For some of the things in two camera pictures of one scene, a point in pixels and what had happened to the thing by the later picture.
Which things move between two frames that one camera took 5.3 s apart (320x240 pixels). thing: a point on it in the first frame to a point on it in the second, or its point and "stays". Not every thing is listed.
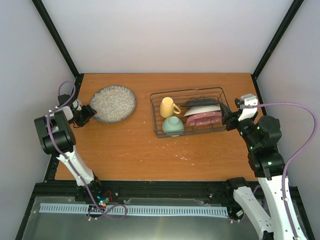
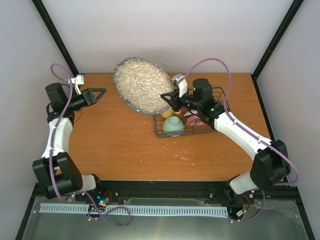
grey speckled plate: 113,104 to 140,84
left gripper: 89,112 to 89,97
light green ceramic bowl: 173,126 stays
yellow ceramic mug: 167,107 stays
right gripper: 227,116 to 174,97
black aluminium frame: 192,190 stays
